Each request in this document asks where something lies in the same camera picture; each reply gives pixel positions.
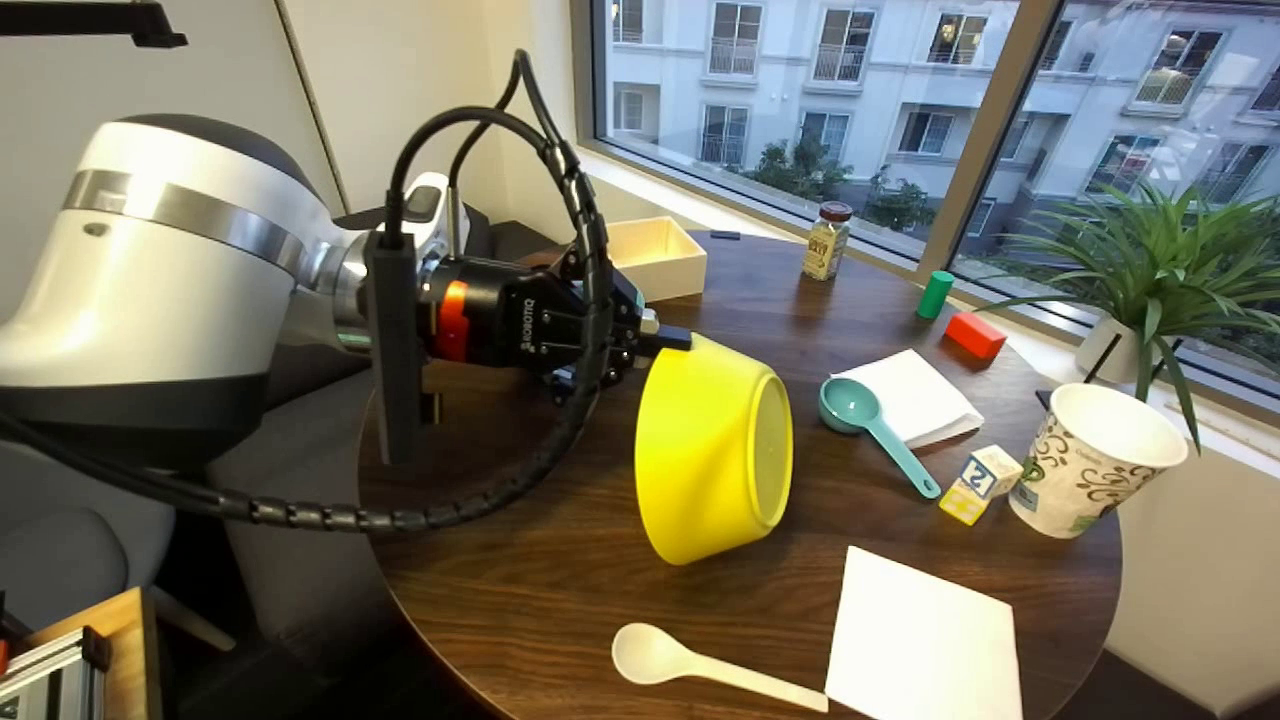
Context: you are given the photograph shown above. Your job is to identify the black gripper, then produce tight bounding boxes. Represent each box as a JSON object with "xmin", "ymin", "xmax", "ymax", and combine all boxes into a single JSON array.
[{"xmin": 462, "ymin": 263, "xmax": 691, "ymax": 386}]

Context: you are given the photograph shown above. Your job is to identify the yellow plastic bowl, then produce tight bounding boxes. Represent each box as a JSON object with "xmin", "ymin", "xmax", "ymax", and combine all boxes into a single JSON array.
[{"xmin": 633, "ymin": 336, "xmax": 793, "ymax": 565}]

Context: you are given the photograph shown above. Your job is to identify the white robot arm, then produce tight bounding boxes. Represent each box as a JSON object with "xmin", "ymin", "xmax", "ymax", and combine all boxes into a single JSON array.
[{"xmin": 0, "ymin": 115, "xmax": 691, "ymax": 470}]

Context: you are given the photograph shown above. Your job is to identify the cream wooden box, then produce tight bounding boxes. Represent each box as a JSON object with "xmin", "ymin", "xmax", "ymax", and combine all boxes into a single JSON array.
[{"xmin": 606, "ymin": 216, "xmax": 709, "ymax": 299}]

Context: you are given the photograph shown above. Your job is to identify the small yellow spice jar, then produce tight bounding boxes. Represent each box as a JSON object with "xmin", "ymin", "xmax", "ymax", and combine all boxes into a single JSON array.
[{"xmin": 801, "ymin": 203, "xmax": 850, "ymax": 279}]

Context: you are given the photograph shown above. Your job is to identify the teal plastic scoop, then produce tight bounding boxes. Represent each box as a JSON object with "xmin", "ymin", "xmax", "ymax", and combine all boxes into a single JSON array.
[{"xmin": 820, "ymin": 375, "xmax": 940, "ymax": 499}]

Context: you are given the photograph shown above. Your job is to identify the folded white napkin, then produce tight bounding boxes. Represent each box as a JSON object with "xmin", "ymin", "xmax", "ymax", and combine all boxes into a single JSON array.
[{"xmin": 846, "ymin": 348, "xmax": 985, "ymax": 449}]

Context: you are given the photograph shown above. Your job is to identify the green cylinder block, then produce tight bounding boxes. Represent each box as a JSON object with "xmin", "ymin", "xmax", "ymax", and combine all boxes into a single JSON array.
[{"xmin": 917, "ymin": 267, "xmax": 954, "ymax": 322}]

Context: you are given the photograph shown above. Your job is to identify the red rectangular block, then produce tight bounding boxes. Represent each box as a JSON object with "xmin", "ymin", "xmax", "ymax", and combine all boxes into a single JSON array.
[{"xmin": 942, "ymin": 314, "xmax": 1003, "ymax": 364}]

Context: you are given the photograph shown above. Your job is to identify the yellow toy block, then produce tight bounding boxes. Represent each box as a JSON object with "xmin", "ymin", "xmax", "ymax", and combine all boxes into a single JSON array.
[{"xmin": 940, "ymin": 446, "xmax": 1025, "ymax": 523}]

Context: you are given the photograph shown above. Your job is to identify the flat white paper napkin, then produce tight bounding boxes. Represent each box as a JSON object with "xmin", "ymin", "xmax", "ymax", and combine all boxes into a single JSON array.
[{"xmin": 825, "ymin": 550, "xmax": 1025, "ymax": 720}]

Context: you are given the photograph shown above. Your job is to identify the patterned paper cup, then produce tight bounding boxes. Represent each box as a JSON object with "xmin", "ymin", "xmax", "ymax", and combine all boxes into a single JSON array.
[{"xmin": 1007, "ymin": 386, "xmax": 1191, "ymax": 539}]

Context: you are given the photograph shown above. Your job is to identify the green potted plant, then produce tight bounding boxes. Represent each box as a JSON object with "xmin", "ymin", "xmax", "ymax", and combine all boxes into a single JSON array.
[{"xmin": 1007, "ymin": 186, "xmax": 1280, "ymax": 438}]

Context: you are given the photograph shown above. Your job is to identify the dark grey sofa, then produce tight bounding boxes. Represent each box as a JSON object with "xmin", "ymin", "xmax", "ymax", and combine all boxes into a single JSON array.
[{"xmin": 0, "ymin": 216, "xmax": 565, "ymax": 720}]

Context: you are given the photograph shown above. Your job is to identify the black lamp stand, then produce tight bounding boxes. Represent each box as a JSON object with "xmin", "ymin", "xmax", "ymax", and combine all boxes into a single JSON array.
[{"xmin": 0, "ymin": 0, "xmax": 186, "ymax": 50}]

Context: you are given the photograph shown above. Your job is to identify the wooden side shelf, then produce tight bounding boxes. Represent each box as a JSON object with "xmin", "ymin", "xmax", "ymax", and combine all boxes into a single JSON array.
[{"xmin": 0, "ymin": 587, "xmax": 162, "ymax": 720}]

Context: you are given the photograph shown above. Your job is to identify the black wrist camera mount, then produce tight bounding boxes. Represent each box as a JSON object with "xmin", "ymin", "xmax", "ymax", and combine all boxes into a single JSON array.
[{"xmin": 369, "ymin": 232, "xmax": 421, "ymax": 470}]

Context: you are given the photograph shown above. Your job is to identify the black corrugated cable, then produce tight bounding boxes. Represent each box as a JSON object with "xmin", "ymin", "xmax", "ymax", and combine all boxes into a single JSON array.
[{"xmin": 0, "ymin": 50, "xmax": 624, "ymax": 536}]

